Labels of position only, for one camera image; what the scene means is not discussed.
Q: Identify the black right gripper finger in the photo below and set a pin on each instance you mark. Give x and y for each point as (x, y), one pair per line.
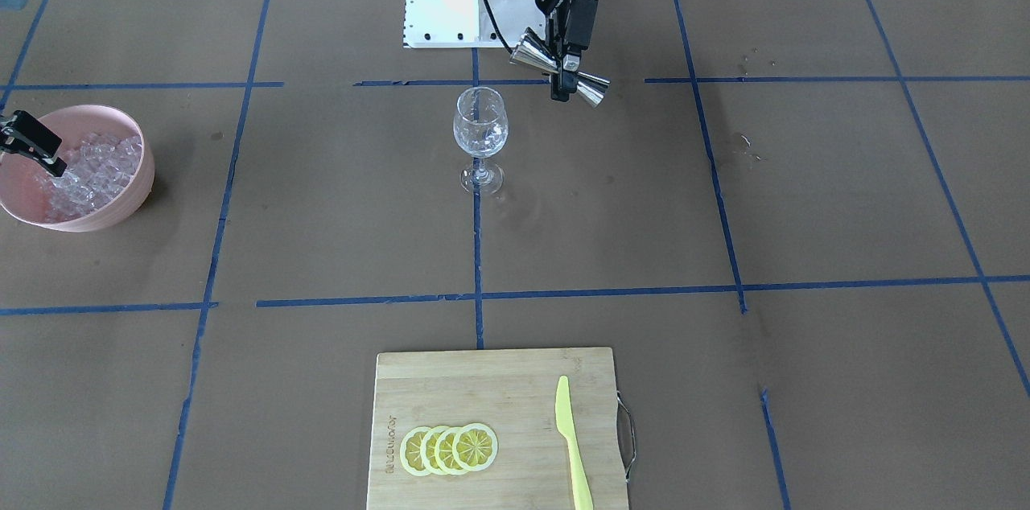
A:
(22, 134)

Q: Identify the steel double jigger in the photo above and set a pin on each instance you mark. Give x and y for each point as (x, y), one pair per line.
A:
(531, 51)

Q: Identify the clear ice cubes pile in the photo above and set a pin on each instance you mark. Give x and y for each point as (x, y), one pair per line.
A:
(98, 170)

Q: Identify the clear wine glass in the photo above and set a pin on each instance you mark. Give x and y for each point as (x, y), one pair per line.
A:
(481, 128)

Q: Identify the pink bowl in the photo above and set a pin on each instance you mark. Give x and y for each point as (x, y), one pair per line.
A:
(23, 200)

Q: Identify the bamboo cutting board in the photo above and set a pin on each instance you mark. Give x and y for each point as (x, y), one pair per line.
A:
(513, 392)

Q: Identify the lemon slice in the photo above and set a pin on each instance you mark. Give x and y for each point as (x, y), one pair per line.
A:
(430, 461)
(443, 451)
(475, 447)
(411, 452)

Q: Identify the yellow plastic knife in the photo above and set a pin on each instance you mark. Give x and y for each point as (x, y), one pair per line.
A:
(565, 425)

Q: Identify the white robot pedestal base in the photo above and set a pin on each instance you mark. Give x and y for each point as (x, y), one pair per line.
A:
(467, 23)

